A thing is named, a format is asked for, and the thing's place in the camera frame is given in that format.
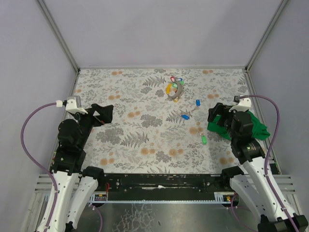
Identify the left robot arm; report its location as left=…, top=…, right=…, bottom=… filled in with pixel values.
left=37, top=104, right=113, bottom=232

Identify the green cloth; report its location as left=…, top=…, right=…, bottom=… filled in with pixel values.
left=207, top=111, right=270, bottom=141

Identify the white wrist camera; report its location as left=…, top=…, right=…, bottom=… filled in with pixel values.
left=56, top=96, right=88, bottom=115
left=229, top=95, right=252, bottom=112

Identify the purple floor cable left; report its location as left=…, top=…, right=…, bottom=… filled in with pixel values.
left=88, top=204, right=103, bottom=232

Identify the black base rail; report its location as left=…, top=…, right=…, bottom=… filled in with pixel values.
left=94, top=174, right=235, bottom=197

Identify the white cable duct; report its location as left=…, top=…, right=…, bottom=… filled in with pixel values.
left=88, top=192, right=234, bottom=204

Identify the aluminium frame post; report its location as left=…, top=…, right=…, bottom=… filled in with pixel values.
left=35, top=0, right=80, bottom=73
left=245, top=0, right=290, bottom=72

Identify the spiral keyring with yellow handle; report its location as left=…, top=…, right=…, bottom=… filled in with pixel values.
left=166, top=76, right=184, bottom=102

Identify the left aluminium frame post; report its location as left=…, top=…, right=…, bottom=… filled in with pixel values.
left=35, top=0, right=80, bottom=73

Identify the right aluminium frame post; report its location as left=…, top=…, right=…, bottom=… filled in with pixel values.
left=245, top=0, right=290, bottom=72

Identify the blue tag key lower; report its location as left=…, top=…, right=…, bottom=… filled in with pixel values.
left=181, top=114, right=191, bottom=120

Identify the green tag key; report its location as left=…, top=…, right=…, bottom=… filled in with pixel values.
left=199, top=132, right=207, bottom=145

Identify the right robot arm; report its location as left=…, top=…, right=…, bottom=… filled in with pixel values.
left=208, top=102, right=309, bottom=232

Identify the purple floor cable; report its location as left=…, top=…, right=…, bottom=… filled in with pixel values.
left=88, top=204, right=103, bottom=232
left=230, top=195, right=253, bottom=218

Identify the floral table mat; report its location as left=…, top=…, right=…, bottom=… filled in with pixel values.
left=74, top=69, right=249, bottom=174

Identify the purple floor cable right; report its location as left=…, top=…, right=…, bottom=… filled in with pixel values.
left=230, top=195, right=253, bottom=218

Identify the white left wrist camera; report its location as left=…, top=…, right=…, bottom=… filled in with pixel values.
left=56, top=96, right=88, bottom=115

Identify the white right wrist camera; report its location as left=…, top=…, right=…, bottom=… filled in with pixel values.
left=229, top=95, right=252, bottom=112

